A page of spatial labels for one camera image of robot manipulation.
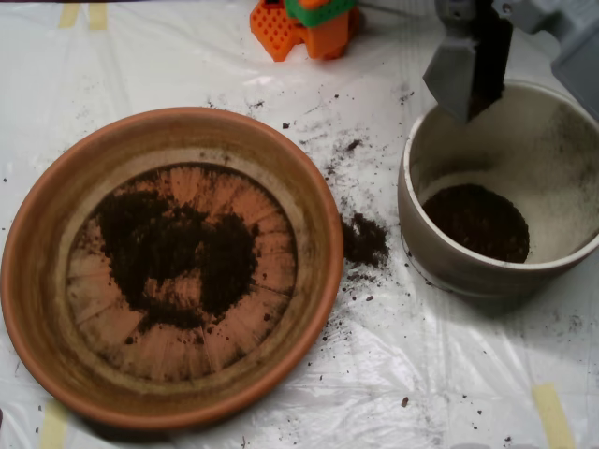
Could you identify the grey gripper black servo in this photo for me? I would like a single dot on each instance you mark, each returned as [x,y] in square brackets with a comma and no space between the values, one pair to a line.
[456,70]

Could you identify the dark soil pile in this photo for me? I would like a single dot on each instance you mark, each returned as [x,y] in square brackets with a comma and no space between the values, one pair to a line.
[229,262]

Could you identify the green orange robot arm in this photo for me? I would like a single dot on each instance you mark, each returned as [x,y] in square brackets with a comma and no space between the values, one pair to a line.
[323,39]

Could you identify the dark soil in pot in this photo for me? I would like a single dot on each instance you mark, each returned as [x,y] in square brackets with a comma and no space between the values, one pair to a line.
[472,224]

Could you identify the white ceramic pot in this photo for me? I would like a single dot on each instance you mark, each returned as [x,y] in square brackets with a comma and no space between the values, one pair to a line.
[468,280]

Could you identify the spilled dark soil heap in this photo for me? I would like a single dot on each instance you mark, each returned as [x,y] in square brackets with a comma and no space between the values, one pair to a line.
[365,243]

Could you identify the terracotta plant saucer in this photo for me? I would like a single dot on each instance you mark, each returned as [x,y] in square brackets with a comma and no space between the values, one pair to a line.
[318,262]

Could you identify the beige masking tape strip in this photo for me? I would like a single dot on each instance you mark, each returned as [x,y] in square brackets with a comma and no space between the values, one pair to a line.
[54,430]
[69,15]
[554,416]
[98,16]
[513,13]

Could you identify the clear white plastic sheet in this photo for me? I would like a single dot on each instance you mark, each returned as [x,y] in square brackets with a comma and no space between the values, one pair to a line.
[468,351]

